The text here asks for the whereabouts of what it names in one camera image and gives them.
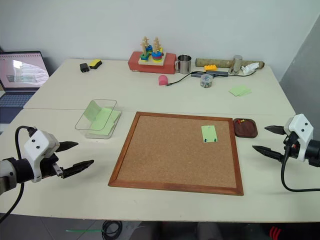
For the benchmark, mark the small brown wooden dish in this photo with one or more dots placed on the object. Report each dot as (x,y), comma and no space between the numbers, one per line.
(246,130)

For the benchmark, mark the clear plastic box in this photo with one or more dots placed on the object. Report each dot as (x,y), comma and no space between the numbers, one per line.
(98,132)

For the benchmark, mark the cardboard tube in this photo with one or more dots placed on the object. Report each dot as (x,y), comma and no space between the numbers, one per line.
(215,62)

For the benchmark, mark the pink rounded block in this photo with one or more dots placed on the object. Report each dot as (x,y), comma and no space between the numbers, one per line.
(163,80)

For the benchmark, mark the flat green note stack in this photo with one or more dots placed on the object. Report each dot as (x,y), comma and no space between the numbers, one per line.
(106,120)

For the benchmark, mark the stainless steel mug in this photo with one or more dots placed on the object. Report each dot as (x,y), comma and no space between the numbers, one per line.
(185,65)

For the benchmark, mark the thin green strip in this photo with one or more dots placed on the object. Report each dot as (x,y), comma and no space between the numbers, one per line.
(85,230)

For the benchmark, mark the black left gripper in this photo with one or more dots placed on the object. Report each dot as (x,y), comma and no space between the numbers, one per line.
(48,166)

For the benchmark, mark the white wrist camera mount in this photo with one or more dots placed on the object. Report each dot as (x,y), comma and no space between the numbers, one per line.
(302,127)
(38,145)

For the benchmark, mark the wood-framed cork board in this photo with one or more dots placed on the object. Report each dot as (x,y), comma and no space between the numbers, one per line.
(170,155)

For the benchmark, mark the green sticky note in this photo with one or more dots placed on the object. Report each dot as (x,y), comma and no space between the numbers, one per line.
(209,132)

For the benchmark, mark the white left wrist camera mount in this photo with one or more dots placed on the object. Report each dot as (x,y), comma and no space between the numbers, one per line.
(38,145)

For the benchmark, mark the grey usb hub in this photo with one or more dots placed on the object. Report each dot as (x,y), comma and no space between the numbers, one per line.
(215,73)

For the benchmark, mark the black power adapter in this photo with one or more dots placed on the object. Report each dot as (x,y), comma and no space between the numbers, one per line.
(84,67)

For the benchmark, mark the red cardboard box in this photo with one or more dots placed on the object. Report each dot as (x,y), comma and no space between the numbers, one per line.
(150,68)

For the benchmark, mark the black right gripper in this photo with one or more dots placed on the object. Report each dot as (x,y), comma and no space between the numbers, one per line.
(292,145)

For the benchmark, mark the red ribbed object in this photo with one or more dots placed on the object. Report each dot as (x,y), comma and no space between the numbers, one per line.
(275,233)

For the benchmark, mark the small glass jar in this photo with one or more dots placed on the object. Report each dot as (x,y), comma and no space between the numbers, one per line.
(206,81)

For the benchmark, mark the yellow toy brick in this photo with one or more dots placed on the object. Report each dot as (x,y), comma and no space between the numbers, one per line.
(211,67)

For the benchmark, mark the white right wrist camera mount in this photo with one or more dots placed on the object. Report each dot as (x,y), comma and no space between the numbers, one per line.
(302,127)

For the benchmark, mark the wooden peg stacking toy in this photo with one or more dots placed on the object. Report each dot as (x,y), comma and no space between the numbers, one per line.
(152,53)

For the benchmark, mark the yellow black small object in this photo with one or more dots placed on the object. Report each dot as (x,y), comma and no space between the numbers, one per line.
(95,64)

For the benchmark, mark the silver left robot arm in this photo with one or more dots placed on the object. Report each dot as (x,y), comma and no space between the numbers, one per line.
(11,170)

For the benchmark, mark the open laptop computer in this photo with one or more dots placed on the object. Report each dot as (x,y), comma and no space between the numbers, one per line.
(21,72)

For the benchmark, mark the shiny metal cylinder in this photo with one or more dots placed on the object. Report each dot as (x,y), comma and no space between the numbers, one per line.
(235,65)

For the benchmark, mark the crumpled white paper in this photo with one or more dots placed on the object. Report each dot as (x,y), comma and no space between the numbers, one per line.
(248,68)

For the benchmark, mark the green paper notes pile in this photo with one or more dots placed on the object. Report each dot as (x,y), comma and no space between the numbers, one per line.
(240,91)

